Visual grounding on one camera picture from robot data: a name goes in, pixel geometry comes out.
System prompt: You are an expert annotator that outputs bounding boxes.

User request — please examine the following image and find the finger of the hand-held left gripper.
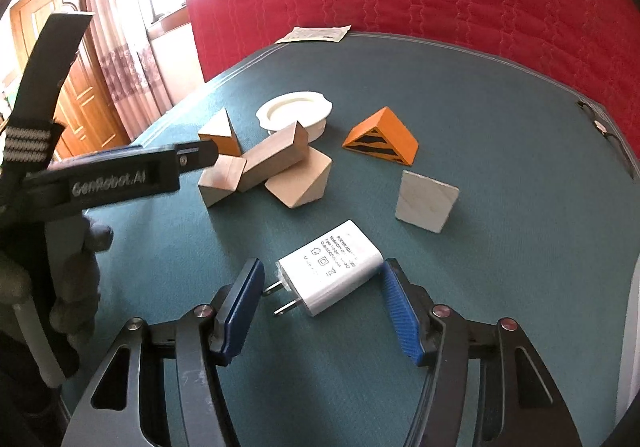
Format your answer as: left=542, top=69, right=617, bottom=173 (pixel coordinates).
left=176, top=139, right=221, bottom=174

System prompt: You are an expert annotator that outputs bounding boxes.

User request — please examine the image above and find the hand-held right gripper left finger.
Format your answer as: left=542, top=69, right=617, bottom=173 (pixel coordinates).
left=62, top=257, right=266, bottom=447

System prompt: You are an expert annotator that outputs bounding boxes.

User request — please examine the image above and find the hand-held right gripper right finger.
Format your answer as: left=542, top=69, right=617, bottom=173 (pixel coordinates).
left=380, top=257, right=583, bottom=447

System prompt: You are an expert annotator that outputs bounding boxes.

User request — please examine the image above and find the light wooden block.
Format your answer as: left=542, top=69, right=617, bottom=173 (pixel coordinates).
left=197, top=154, right=246, bottom=208

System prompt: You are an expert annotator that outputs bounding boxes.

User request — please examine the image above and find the white power adapter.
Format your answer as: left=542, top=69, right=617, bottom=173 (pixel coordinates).
left=262, top=220, right=386, bottom=319

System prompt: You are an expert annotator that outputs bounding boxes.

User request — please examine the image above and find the person's left hand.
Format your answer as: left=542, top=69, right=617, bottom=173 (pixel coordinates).
left=45, top=214, right=114, bottom=375

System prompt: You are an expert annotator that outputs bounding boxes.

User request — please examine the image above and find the small orange-sided triangular block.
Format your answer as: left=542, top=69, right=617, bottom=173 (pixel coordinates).
left=198, top=107, right=240, bottom=158

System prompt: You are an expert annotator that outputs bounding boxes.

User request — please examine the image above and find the long wooden triangular prism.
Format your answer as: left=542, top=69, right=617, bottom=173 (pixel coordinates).
left=236, top=121, right=309, bottom=193

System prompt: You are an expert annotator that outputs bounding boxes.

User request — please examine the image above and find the brown wooden door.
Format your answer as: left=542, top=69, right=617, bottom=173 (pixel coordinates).
left=10, top=0, right=131, bottom=163

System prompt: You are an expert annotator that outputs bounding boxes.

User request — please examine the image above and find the wide wooden wedge block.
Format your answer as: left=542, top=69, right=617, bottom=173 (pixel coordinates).
left=264, top=146, right=333, bottom=209

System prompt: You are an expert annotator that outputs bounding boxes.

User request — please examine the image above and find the stack of white plates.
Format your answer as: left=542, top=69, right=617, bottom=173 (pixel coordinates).
left=256, top=91, right=334, bottom=144

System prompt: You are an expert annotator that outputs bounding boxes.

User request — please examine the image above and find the whitewashed wooden block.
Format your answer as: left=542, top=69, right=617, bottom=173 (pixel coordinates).
left=395, top=170, right=460, bottom=234

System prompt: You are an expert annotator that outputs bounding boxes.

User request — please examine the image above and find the teal carpet mat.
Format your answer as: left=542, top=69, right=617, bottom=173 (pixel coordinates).
left=60, top=32, right=640, bottom=447

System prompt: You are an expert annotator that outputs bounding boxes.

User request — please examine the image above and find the pink patterned curtain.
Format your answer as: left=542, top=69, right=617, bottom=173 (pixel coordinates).
left=82, top=0, right=176, bottom=140

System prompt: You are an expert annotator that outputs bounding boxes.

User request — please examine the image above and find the printed paper leaflet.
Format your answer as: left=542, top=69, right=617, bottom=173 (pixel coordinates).
left=275, top=26, right=351, bottom=44

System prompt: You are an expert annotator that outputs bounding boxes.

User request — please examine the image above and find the orange black-striped triangular block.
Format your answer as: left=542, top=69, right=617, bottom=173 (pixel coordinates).
left=342, top=107, right=419, bottom=166

